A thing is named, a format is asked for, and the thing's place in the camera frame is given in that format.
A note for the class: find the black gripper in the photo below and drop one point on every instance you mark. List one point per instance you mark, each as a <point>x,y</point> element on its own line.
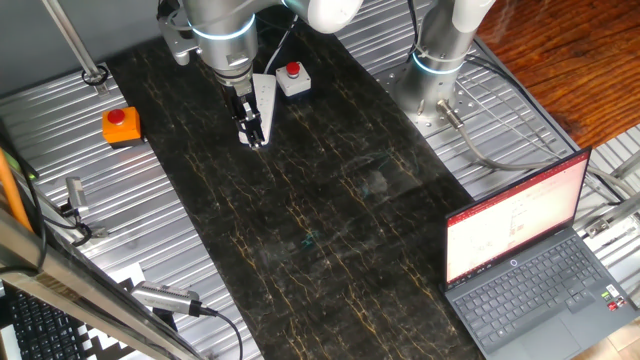
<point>240,102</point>

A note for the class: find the white four-switch power strip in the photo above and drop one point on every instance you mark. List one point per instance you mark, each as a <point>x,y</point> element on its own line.
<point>267,95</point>

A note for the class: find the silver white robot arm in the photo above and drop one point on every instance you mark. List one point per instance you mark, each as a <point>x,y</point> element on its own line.
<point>225,40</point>

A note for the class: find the grey box red button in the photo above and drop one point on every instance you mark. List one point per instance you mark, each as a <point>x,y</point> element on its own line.
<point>295,85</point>

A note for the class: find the black gold-veined marble mat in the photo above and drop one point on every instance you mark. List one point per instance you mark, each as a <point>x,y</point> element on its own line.
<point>325,225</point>

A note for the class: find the orange box red button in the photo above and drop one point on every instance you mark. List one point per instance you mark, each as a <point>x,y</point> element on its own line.
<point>125,130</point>

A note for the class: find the silver metal pole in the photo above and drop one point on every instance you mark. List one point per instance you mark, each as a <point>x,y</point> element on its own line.
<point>70,37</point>

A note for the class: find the orange pole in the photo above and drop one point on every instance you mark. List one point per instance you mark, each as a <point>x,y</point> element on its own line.
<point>12,195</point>

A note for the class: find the black white marker sheet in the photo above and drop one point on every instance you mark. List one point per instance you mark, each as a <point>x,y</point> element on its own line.
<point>100,345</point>

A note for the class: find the black computer keyboard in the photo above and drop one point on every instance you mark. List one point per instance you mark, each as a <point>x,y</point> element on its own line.
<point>40,330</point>

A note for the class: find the dark grey open laptop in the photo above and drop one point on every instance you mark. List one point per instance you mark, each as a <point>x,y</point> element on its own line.
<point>525,300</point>

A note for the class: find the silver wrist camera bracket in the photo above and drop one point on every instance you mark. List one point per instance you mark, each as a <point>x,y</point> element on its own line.
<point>184,45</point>

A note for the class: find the small silver camera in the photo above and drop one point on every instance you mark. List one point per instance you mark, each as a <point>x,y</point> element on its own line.
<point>76,195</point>

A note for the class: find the silver camera on stand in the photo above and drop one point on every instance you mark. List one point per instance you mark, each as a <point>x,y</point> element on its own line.
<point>165,297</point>

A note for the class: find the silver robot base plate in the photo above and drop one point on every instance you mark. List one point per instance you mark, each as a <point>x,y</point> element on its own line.
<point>450,127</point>

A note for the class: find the metal frame beam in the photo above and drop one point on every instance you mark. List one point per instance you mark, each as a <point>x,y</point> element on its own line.
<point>50,270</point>

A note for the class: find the aluminium frame profile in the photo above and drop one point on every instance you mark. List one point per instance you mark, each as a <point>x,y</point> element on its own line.
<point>627,165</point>
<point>615,212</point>

